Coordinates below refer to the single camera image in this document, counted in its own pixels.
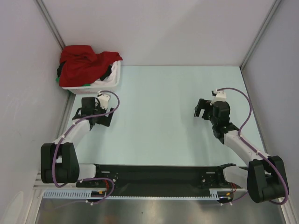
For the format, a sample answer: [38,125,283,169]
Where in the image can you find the left aluminium corner post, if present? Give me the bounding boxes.
[34,0,65,49]

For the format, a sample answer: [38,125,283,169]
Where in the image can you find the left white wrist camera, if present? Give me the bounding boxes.
[97,91,110,110]

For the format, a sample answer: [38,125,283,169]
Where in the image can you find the light blue cable duct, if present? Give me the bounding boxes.
[43,189,231,200]

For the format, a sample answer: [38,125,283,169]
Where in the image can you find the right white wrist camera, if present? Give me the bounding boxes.
[210,90,227,105]

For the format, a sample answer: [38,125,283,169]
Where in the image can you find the white t shirt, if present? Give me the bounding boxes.
[90,61,121,87]

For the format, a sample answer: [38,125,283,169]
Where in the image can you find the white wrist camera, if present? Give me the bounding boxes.
[210,90,227,105]
[97,91,110,110]

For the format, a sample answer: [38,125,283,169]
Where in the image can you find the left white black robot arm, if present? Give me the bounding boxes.
[41,94,116,188]

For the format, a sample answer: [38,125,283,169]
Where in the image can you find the aluminium corner post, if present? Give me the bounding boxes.
[239,0,282,71]
[34,0,65,49]

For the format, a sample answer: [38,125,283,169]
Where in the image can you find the right aluminium corner post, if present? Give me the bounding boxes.
[239,0,282,71]

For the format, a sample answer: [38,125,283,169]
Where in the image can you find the black t shirt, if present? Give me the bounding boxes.
[57,61,66,78]

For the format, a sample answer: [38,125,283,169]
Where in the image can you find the white plastic laundry basket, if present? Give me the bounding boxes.
[62,61,121,94]

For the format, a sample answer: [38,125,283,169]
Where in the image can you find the green t shirt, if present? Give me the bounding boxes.
[56,77,91,87]

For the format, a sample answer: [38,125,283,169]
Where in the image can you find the red t shirt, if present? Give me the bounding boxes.
[59,45,122,84]

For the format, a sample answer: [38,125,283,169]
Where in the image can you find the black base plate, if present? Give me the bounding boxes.
[76,164,243,197]

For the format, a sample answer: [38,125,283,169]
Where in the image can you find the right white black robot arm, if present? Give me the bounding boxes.
[194,98,289,203]

